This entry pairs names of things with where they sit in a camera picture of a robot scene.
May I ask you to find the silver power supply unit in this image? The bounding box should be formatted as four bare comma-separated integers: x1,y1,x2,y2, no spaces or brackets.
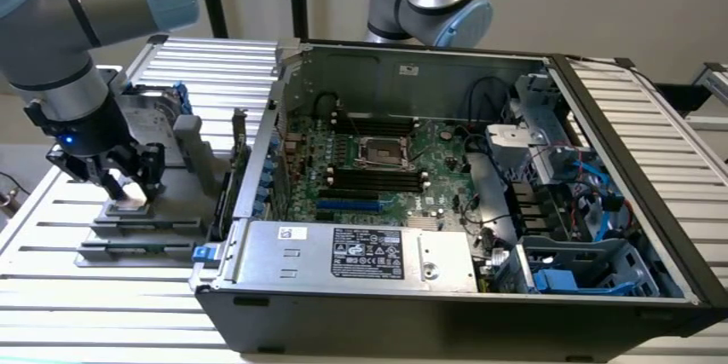
221,220,480,295

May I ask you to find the green motherboard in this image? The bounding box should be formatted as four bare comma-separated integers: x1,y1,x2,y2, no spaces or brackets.
265,113,485,238

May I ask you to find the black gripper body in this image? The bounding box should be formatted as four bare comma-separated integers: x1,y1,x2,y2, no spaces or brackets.
43,99,136,161

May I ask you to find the grey parts rack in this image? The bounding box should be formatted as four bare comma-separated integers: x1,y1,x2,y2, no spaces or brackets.
73,113,229,269

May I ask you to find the CPU socket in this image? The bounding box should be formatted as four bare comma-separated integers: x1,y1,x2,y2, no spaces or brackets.
352,135,415,170

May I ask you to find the black open PC case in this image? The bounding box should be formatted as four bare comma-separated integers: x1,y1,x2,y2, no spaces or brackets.
191,37,728,357

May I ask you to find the blue-grey plastic disk bay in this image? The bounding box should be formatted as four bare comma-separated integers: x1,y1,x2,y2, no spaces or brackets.
499,233,664,298

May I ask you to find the silver chipset heatsink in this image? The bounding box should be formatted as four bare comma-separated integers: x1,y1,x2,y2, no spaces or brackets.
405,214,445,229

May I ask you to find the black looped wire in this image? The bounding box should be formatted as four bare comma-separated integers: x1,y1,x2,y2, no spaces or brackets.
464,75,517,128

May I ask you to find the CPU chip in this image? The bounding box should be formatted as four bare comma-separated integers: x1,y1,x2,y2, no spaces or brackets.
104,198,153,217

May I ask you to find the black long expansion slot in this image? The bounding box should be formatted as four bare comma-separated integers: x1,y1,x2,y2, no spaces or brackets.
315,188,381,202

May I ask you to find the silver metal drive cage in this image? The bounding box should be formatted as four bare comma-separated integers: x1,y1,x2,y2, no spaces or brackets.
484,72,605,182

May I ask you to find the graphics card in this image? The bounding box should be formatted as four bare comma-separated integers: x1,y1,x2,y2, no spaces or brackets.
212,107,252,242

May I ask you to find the blue SATA wire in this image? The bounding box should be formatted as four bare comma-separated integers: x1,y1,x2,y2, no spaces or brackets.
571,158,628,242

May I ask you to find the red thin wire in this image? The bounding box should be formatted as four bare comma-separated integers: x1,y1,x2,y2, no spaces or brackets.
537,145,593,182

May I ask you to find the blue plastic case latch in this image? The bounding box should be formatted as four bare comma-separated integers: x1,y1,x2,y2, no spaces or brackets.
192,244,221,263

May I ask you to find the black RAM slot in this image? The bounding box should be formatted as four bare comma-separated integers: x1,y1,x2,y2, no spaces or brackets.
333,115,415,124
331,182,425,194
331,176,425,187
331,165,425,176
331,171,425,182

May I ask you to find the blue expansion slot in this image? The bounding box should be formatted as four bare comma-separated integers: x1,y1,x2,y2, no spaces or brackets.
315,199,383,214

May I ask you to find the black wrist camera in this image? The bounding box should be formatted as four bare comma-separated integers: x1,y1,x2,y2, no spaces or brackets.
23,99,59,137

